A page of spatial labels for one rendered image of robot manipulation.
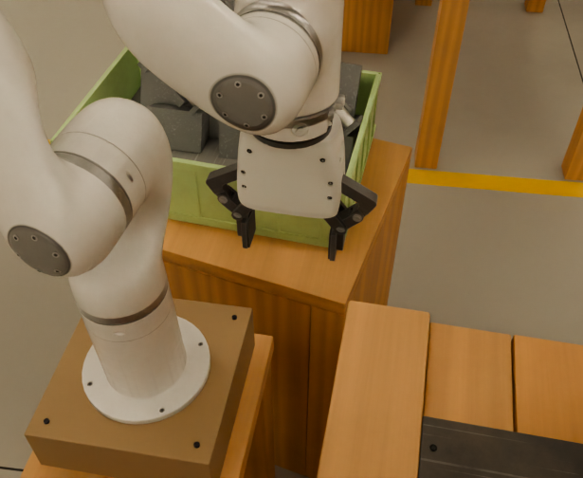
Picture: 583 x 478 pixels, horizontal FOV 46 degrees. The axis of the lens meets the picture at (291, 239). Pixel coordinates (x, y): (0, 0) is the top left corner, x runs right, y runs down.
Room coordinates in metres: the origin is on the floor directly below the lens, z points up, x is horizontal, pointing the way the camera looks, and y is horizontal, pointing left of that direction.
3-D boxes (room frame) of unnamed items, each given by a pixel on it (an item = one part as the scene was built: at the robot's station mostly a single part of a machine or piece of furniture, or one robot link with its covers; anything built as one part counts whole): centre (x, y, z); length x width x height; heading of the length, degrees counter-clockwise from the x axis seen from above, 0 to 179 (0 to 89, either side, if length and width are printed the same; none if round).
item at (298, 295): (1.19, 0.12, 0.39); 0.68 x 0.52 x 0.79; 69
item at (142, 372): (0.58, 0.22, 1.04); 0.19 x 0.19 x 0.18
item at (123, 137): (0.61, 0.21, 1.25); 0.19 x 0.12 x 0.24; 163
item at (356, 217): (0.49, -0.06, 1.32); 0.03 x 0.03 x 0.07; 79
